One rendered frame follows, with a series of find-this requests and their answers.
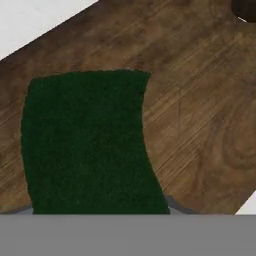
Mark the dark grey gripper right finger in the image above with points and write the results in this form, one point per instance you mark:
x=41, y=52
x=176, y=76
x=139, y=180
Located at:
x=178, y=207

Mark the dark brown round object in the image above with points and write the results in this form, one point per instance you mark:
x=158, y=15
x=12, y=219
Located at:
x=246, y=9

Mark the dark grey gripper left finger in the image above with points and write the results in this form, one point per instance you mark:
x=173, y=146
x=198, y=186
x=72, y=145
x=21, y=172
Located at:
x=23, y=210

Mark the dark green sponge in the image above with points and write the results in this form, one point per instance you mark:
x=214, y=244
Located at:
x=86, y=143

